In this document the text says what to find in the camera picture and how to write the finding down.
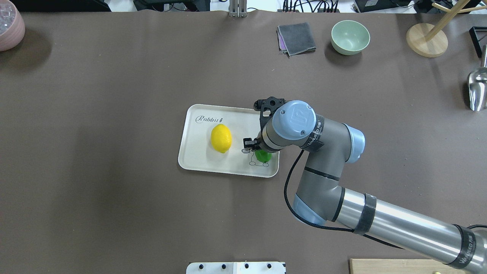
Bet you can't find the pink bowl with ice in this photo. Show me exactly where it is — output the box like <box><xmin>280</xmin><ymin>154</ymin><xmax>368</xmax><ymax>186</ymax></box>
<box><xmin>0</xmin><ymin>0</ymin><xmax>25</xmax><ymax>52</ymax></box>

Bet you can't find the wooden mug tree stand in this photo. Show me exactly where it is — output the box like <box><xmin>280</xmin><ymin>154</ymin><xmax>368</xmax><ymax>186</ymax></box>
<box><xmin>406</xmin><ymin>0</ymin><xmax>487</xmax><ymax>58</ymax></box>

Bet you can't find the cream rabbit print tray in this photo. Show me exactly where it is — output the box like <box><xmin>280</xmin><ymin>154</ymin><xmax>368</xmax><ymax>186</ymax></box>
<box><xmin>178</xmin><ymin>104</ymin><xmax>279</xmax><ymax>178</ymax></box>

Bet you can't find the black metal tray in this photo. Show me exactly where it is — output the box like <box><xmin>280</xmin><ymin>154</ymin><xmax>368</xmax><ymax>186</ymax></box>
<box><xmin>468</xmin><ymin>26</ymin><xmax>487</xmax><ymax>58</ymax></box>

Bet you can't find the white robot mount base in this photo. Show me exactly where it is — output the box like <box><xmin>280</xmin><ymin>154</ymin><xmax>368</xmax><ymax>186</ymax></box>
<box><xmin>186</xmin><ymin>261</ymin><xmax>286</xmax><ymax>274</ymax></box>

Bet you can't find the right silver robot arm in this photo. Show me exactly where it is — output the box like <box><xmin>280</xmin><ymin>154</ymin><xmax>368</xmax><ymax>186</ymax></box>
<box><xmin>242</xmin><ymin>97</ymin><xmax>486</xmax><ymax>274</ymax></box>

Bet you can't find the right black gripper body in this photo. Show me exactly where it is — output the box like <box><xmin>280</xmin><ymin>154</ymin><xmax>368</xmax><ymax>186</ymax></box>
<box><xmin>254</xmin><ymin>96</ymin><xmax>286</xmax><ymax>153</ymax></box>

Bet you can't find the aluminium frame post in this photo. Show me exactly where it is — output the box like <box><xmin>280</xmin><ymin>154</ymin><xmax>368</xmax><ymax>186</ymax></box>
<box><xmin>228</xmin><ymin>0</ymin><xmax>247</xmax><ymax>18</ymax></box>

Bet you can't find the mint green bowl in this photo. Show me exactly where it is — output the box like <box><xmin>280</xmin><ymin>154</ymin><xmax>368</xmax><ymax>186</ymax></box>
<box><xmin>331</xmin><ymin>20</ymin><xmax>371</xmax><ymax>56</ymax></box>

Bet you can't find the wooden cutting board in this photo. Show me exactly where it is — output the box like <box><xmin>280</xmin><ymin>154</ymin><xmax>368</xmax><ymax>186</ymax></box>
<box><xmin>349</xmin><ymin>258</ymin><xmax>466</xmax><ymax>274</ymax></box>

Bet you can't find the yellow lemon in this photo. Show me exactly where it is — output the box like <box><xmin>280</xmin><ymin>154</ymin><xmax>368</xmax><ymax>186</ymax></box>
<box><xmin>210</xmin><ymin>124</ymin><xmax>232</xmax><ymax>154</ymax></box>

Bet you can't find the metal scoop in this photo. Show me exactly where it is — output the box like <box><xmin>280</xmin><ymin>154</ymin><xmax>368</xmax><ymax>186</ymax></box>
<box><xmin>468</xmin><ymin>45</ymin><xmax>487</xmax><ymax>112</ymax></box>

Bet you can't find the green lime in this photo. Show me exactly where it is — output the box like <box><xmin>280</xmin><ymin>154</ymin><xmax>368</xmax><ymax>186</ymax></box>
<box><xmin>254</xmin><ymin>150</ymin><xmax>272</xmax><ymax>163</ymax></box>

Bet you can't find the folded grey cloth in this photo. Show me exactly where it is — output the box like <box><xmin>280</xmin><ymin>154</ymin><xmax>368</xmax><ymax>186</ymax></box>
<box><xmin>277</xmin><ymin>22</ymin><xmax>316</xmax><ymax>57</ymax></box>

